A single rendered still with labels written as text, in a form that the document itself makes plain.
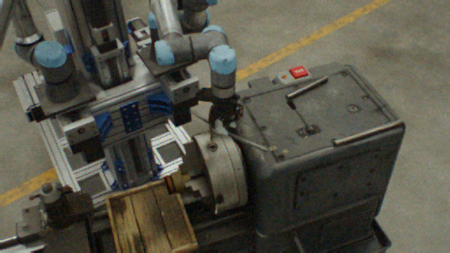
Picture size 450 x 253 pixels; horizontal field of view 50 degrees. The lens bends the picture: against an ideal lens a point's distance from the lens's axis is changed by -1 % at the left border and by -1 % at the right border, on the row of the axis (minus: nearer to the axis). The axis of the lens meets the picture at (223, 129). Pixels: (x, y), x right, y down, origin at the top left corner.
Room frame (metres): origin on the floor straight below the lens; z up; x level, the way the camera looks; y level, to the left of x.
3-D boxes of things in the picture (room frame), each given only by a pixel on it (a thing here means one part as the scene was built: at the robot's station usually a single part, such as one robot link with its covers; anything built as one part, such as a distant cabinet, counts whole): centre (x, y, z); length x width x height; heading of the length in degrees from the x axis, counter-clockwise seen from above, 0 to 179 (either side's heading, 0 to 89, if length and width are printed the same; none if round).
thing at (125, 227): (1.13, 0.32, 0.89); 0.36 x 0.30 x 0.04; 17
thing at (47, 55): (1.66, 0.69, 1.33); 0.13 x 0.12 x 0.14; 48
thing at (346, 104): (1.35, -0.34, 1.06); 0.59 x 0.48 x 0.39; 107
